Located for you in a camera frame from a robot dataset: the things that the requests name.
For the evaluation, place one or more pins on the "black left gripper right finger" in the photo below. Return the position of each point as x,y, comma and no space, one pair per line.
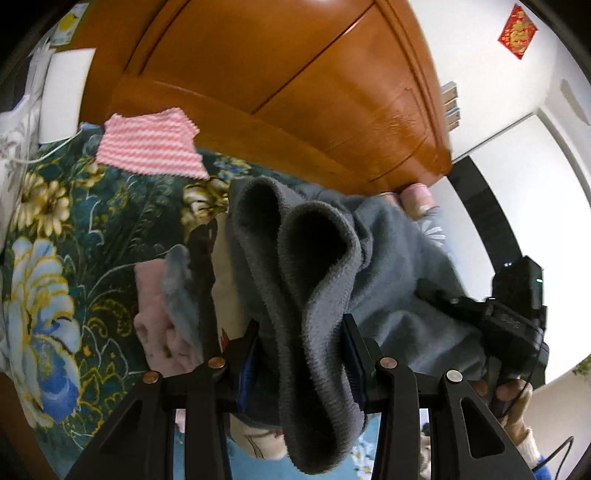
360,355

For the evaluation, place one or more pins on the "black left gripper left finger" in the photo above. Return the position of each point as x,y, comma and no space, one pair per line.
237,373

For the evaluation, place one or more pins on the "grey fleece garment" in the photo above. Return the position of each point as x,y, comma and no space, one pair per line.
305,256

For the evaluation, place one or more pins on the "person's right hand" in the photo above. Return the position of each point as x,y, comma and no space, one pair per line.
518,393

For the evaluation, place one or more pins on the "cream patterned folded garment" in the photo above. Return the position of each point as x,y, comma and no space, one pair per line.
260,443

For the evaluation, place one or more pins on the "pink folded garment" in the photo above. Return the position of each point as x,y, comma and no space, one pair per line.
165,350

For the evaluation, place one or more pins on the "light blue floral quilt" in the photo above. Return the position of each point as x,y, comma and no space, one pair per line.
433,226

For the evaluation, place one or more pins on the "teal floral bed blanket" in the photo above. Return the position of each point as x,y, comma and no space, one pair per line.
69,295

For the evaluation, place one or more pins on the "pink white striped cloth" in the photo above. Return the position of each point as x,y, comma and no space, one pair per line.
152,144

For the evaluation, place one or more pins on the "orange wooden headboard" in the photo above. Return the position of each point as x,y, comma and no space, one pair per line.
339,93

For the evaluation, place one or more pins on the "grey floral storage bag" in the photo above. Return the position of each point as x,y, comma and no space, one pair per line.
19,130

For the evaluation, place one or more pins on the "white box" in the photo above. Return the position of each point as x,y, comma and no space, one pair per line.
62,94

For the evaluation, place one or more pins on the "red paper wall decoration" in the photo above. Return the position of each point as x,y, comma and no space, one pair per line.
518,32

